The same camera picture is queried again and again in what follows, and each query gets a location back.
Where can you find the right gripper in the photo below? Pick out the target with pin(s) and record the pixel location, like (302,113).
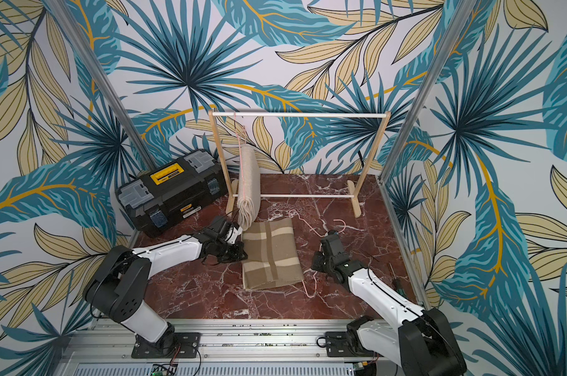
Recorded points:
(325,258)

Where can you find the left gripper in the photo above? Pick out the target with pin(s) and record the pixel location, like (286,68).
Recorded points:
(237,255)

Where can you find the beige wool scarf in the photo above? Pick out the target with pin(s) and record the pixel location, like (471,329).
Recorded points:
(249,195)

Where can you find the brown plaid scarf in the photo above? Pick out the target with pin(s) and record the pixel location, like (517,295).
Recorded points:
(272,259)

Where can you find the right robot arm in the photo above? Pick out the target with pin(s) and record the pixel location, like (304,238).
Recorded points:
(419,341)

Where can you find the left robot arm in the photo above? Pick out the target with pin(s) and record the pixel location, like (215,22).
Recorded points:
(117,289)

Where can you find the wooden clothes rack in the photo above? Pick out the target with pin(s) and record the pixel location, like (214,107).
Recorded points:
(292,138)

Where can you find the black yellow toolbox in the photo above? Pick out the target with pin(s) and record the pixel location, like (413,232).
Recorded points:
(164,197)

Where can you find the green handled screwdriver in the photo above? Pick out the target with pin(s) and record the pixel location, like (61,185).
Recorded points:
(397,282)

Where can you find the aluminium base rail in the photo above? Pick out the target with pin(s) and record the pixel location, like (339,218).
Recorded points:
(218,347)

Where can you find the right aluminium frame post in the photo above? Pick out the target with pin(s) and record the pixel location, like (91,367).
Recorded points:
(449,38)

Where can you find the aluminium frame post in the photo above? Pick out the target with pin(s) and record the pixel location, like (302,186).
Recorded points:
(76,36)
(449,38)

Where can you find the left aluminium frame post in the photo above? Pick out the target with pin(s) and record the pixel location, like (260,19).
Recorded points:
(76,36)

